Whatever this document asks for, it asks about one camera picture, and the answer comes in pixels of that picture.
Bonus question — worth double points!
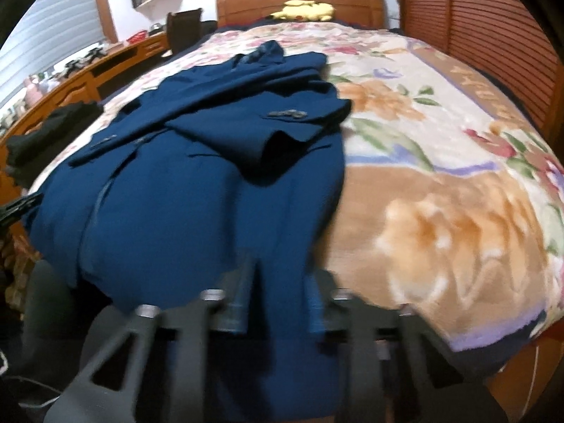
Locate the wooden bed frame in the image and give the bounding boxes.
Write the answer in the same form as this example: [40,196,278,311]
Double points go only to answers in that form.
[480,330,564,410]

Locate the yellow plush toy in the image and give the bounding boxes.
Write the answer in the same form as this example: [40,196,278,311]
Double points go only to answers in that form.
[270,0,336,22]

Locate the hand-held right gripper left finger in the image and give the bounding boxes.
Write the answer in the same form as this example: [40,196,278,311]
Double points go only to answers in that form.
[44,264,257,423]

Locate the wooden window frame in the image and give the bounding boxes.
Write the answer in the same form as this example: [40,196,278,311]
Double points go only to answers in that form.
[90,0,119,42]

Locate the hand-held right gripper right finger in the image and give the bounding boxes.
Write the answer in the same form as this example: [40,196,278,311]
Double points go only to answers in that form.
[308,269,507,423]

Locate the wooden desk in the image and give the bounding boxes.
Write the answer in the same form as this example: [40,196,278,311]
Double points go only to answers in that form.
[0,35,172,256]

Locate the wooden louvred wardrobe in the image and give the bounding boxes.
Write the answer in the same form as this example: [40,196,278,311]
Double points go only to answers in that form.
[397,0,564,151]

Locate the dark office chair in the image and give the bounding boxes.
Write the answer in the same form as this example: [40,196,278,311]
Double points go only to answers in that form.
[166,8,204,54]

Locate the blue suit jacket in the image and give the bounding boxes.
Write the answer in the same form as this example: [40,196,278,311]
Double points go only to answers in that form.
[22,39,353,423]

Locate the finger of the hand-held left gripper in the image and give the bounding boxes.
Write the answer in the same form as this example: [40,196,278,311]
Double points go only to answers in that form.
[0,196,40,230]

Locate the floral blanket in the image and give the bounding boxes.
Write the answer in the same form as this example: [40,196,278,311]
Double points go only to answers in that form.
[29,20,564,353]

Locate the grey window blind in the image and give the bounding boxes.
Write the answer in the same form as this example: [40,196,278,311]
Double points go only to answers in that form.
[0,0,111,106]

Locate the black folded clothing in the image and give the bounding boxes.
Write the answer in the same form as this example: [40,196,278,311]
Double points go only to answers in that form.
[4,102,104,186]

